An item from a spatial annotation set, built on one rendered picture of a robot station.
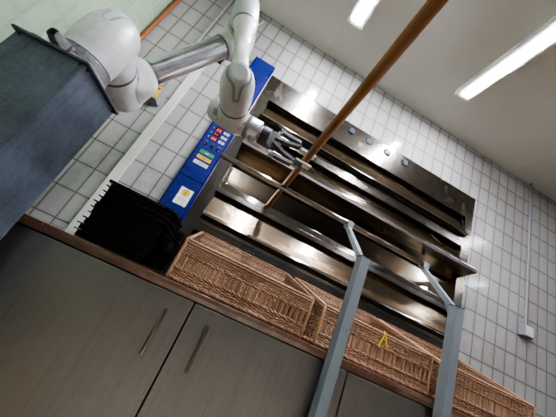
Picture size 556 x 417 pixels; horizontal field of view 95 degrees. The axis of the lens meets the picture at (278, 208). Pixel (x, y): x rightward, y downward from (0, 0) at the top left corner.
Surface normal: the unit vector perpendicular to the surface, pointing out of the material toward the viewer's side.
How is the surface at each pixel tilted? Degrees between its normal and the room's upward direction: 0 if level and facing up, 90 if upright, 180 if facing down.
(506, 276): 90
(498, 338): 90
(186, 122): 90
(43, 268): 90
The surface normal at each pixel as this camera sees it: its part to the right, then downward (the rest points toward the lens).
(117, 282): 0.29, -0.26
